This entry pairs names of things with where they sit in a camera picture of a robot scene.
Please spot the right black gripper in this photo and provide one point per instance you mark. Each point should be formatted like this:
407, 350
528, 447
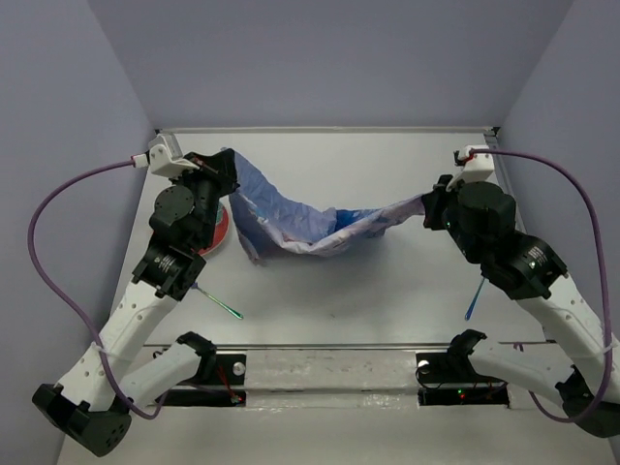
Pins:
435, 200

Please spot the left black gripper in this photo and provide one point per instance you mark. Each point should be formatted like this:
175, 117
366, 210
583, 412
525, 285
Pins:
219, 168

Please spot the red and teal plate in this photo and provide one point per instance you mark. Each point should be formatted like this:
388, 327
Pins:
221, 230

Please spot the blue printed cloth placemat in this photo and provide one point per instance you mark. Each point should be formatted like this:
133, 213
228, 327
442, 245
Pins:
269, 224

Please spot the iridescent spoon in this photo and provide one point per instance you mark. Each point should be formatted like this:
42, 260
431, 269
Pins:
472, 306

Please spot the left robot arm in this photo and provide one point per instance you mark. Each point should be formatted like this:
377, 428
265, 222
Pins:
95, 402

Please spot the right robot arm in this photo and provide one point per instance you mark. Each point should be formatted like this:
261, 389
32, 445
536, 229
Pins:
480, 218

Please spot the white front platform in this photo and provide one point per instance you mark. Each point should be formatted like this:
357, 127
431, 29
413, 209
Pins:
350, 429

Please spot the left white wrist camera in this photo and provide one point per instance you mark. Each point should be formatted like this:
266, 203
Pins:
165, 157

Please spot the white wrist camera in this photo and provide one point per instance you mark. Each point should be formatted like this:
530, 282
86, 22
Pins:
165, 157
475, 164

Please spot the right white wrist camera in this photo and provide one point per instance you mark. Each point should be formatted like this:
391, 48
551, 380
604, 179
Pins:
475, 164

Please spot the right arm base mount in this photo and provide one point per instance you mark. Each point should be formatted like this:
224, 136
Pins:
442, 385

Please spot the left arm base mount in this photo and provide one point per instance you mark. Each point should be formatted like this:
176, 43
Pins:
218, 384

